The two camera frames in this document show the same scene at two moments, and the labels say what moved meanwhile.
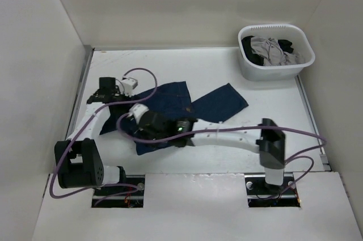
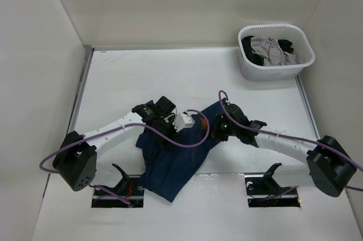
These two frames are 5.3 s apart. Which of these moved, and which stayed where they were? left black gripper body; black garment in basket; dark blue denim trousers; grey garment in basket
Moved: left black gripper body; dark blue denim trousers
Stayed: black garment in basket; grey garment in basket
